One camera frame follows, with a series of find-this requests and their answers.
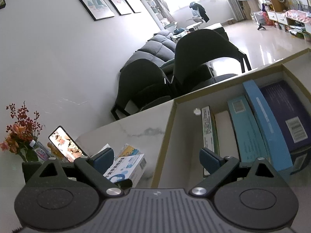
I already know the black vase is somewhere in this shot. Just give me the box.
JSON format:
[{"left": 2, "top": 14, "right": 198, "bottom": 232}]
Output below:
[{"left": 22, "top": 161, "right": 42, "bottom": 184}]

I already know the grey curtain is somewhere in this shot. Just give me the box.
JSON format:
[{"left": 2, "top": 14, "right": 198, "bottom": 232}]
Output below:
[{"left": 218, "top": 0, "right": 246, "bottom": 21}]

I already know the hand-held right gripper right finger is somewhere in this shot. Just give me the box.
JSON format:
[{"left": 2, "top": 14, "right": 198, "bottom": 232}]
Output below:
[{"left": 190, "top": 148, "right": 275, "bottom": 197}]

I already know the wooden shelf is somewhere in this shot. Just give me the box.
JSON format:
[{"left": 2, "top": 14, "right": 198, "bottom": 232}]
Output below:
[{"left": 259, "top": 0, "right": 286, "bottom": 12}]

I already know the white TV cabinet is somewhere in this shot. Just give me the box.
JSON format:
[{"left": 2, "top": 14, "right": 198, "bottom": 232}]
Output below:
[{"left": 266, "top": 10, "right": 311, "bottom": 40}]

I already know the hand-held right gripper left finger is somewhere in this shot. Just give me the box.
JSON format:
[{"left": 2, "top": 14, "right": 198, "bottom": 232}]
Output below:
[{"left": 38, "top": 148, "right": 125, "bottom": 197}]

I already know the yellow cartoon box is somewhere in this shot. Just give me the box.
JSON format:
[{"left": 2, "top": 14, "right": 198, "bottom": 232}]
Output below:
[{"left": 114, "top": 143, "right": 144, "bottom": 161}]

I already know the blue cartoon medicine box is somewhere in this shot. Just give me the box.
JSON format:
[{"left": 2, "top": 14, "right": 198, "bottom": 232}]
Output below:
[{"left": 242, "top": 80, "right": 294, "bottom": 173}]

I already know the dark purple box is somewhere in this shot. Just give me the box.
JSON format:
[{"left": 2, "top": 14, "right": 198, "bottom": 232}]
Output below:
[{"left": 259, "top": 80, "right": 311, "bottom": 174}]

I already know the grey sofa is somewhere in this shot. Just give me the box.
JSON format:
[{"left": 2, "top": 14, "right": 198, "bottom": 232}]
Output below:
[{"left": 120, "top": 28, "right": 229, "bottom": 78}]

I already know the cardboard box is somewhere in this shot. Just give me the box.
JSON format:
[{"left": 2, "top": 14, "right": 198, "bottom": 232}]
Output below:
[{"left": 151, "top": 49, "right": 311, "bottom": 190}]

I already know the white blue medicine box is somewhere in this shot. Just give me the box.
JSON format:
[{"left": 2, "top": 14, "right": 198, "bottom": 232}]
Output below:
[{"left": 103, "top": 154, "right": 148, "bottom": 188}]

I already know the teal white medicine box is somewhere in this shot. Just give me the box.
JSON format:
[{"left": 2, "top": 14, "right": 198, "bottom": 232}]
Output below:
[{"left": 227, "top": 95, "right": 271, "bottom": 163}]

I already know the green orange medicine box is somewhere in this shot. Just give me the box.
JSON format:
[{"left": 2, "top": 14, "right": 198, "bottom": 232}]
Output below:
[{"left": 201, "top": 105, "right": 221, "bottom": 178}]

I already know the pink floral cloth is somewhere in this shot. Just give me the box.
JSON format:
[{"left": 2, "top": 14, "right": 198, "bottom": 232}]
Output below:
[{"left": 284, "top": 9, "right": 311, "bottom": 22}]

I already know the plastic water bottle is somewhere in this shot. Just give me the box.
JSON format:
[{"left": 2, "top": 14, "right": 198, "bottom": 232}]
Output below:
[{"left": 29, "top": 140, "right": 53, "bottom": 163}]

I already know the dark dining chair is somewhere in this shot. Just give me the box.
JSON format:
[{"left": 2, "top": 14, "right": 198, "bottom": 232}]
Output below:
[
  {"left": 110, "top": 59, "right": 175, "bottom": 121},
  {"left": 171, "top": 29, "right": 252, "bottom": 94}
]

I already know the white marble desktop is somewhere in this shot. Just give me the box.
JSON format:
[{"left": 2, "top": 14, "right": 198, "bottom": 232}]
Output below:
[{"left": 73, "top": 49, "right": 311, "bottom": 190}]

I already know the black smartphone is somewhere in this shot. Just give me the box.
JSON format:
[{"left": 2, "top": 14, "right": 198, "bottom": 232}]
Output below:
[{"left": 48, "top": 125, "right": 89, "bottom": 163}]

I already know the white office chair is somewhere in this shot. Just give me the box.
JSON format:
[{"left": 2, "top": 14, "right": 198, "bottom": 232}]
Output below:
[{"left": 186, "top": 2, "right": 210, "bottom": 29}]

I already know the flower bouquet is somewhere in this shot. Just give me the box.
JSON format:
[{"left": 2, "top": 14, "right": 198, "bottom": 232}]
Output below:
[{"left": 0, "top": 101, "right": 44, "bottom": 163}]

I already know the long plain white box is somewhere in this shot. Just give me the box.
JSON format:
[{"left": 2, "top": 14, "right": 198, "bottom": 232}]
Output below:
[{"left": 214, "top": 110, "right": 241, "bottom": 162}]

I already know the white bookshelf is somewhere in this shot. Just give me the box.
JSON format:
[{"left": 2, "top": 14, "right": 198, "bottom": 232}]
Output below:
[{"left": 135, "top": 0, "right": 178, "bottom": 29}]

